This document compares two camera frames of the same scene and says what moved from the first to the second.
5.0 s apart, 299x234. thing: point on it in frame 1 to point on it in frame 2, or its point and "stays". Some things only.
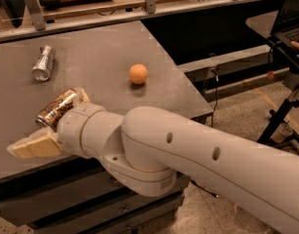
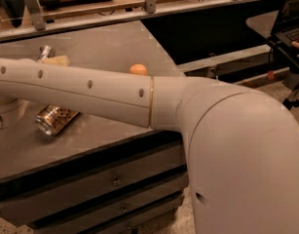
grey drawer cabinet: [119, 67] stays
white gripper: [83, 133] to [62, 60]
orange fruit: [138, 73] stays
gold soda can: [50, 114] stays
